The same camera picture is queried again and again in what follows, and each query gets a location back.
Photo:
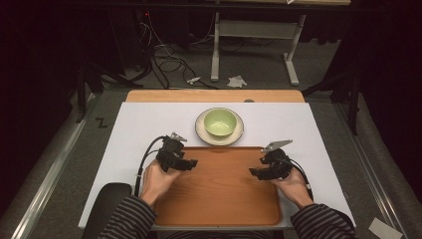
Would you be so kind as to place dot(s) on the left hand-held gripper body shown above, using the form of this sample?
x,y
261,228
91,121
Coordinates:
x,y
169,151

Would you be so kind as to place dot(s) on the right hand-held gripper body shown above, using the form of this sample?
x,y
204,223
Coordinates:
x,y
278,162

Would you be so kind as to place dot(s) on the person's left hand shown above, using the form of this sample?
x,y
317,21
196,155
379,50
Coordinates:
x,y
155,182

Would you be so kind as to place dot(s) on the person's right hand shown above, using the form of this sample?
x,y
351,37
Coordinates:
x,y
297,189

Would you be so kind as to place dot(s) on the white plate dark rim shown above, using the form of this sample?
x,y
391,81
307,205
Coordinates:
x,y
202,134

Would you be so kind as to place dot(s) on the white table mat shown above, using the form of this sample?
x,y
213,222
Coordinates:
x,y
139,126

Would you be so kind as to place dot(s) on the brown wooden tray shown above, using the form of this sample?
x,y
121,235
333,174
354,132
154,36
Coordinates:
x,y
220,189

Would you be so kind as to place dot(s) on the green bowl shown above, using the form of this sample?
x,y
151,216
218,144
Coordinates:
x,y
220,122

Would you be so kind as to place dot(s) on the wooden table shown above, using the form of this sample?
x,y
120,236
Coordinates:
x,y
199,95

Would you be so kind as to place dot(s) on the small white plug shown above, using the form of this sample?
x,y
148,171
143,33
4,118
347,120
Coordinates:
x,y
193,80

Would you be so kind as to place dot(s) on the person's striped lap clothing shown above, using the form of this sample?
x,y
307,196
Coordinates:
x,y
219,235

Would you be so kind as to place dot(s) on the black chair armrest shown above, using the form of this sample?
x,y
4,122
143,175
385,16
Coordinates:
x,y
106,202

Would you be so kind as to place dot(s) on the crumpled white paper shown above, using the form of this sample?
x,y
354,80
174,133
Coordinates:
x,y
237,81

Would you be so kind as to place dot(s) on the black metal stand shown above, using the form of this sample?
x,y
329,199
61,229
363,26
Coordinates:
x,y
353,99
83,89

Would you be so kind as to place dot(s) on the flat white paper sheet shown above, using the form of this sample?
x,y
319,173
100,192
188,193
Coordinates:
x,y
384,229

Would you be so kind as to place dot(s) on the metal floor rail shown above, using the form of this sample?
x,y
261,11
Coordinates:
x,y
371,166
49,179

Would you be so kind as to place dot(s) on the white metal desk frame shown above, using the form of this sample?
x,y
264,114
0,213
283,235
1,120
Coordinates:
x,y
258,29

